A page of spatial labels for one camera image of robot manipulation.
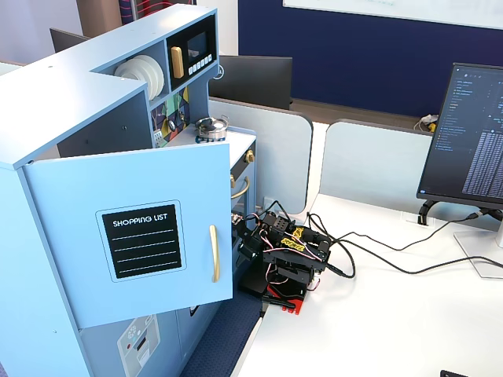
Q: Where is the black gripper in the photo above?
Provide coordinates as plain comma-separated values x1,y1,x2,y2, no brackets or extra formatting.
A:
234,214,277,261

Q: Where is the blue shopping list cabinet door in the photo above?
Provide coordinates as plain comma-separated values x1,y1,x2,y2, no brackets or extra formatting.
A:
21,141,236,330

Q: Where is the blue oven door with window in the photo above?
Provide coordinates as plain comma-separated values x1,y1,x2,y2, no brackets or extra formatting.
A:
229,167,257,221

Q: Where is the blue water dispenser fridge door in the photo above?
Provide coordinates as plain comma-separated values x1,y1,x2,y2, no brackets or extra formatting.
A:
77,310,178,377

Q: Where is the red table clamp base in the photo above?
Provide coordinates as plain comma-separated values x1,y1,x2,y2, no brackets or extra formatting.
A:
260,283,308,316

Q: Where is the navy fabric panel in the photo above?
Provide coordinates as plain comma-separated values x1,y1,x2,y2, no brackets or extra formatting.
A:
178,289,265,377

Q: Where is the grey desk divider panel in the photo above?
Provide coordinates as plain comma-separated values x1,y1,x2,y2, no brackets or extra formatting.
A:
207,97,314,215
319,118,434,206

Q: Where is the steel toy pot with lid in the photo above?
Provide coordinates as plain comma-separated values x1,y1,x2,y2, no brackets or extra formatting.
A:
194,115,231,144

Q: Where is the black monitor back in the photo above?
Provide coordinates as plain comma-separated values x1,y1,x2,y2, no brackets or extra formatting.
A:
207,54,294,112

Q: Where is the white toy plate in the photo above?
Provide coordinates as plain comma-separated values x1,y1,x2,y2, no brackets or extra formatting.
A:
129,55,160,99
137,53,165,97
114,58,155,98

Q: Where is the black toy microwave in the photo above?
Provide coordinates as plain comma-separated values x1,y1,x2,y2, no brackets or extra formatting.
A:
165,14,218,93

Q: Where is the white monitor stand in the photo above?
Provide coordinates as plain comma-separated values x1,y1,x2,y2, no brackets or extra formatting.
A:
453,207,503,280

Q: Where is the blue toy kitchen unit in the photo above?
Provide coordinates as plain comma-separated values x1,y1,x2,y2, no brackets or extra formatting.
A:
0,3,259,377

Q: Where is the lit computer monitor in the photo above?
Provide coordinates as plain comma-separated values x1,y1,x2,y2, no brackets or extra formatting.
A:
416,61,503,212

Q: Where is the dark monitor behind kitchen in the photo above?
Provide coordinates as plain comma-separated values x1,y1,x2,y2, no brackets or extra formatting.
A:
49,27,92,53

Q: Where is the white whiteboard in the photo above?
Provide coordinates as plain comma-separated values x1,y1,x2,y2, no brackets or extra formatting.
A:
282,0,503,31

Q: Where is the long black power cable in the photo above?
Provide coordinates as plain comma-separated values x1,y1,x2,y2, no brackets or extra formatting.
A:
306,211,503,279

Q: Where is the black usb cable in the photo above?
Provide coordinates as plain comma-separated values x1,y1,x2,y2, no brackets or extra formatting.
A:
329,210,483,252

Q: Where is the white and yellow cable bundle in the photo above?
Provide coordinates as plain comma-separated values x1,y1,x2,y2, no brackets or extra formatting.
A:
412,113,439,134

